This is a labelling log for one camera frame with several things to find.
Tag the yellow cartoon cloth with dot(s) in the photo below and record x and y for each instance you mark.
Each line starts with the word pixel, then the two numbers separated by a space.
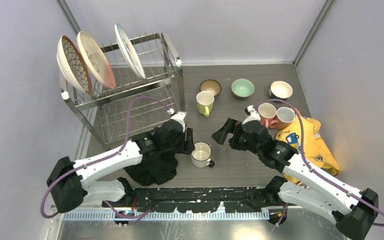
pixel 315 149

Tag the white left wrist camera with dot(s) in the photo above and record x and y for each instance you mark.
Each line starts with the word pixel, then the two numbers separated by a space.
pixel 178 116

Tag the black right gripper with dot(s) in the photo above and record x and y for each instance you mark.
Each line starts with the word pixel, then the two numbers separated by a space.
pixel 231 125

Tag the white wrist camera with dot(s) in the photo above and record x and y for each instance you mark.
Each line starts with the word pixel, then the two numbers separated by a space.
pixel 178 116
pixel 252 114

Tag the dark blue bowl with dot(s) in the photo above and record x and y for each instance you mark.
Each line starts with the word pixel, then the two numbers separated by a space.
pixel 280 90

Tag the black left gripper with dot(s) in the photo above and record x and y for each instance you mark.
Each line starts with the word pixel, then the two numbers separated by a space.
pixel 187 145

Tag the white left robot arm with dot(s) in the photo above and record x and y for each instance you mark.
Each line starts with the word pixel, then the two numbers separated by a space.
pixel 72 183

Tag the mint green bowl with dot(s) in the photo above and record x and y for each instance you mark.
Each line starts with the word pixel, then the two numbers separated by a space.
pixel 242 88

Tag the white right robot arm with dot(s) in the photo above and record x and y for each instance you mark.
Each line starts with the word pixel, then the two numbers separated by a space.
pixel 349 208

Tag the watermelon pattern plate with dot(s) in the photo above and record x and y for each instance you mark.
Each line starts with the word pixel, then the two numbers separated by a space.
pixel 128 51

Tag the brown bowl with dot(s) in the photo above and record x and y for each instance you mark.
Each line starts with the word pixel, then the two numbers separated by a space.
pixel 211 85

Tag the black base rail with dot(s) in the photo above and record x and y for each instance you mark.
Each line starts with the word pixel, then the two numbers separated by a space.
pixel 198 199

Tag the flower pattern brown-rim plate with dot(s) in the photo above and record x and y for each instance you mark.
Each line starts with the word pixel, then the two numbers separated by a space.
pixel 72 65

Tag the pink and cream plate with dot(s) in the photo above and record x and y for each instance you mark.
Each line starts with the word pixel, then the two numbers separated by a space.
pixel 95 60

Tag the black cloth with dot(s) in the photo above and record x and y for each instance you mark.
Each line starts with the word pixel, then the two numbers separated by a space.
pixel 156 167

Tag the metal dish rack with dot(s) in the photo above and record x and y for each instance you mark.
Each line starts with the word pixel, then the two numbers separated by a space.
pixel 135 105

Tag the light green mug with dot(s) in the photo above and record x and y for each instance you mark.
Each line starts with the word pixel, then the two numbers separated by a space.
pixel 204 103

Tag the white ribbed mug black handle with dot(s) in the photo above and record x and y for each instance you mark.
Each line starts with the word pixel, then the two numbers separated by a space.
pixel 201 155

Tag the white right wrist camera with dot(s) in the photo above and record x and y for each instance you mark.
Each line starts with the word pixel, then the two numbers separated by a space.
pixel 252 114

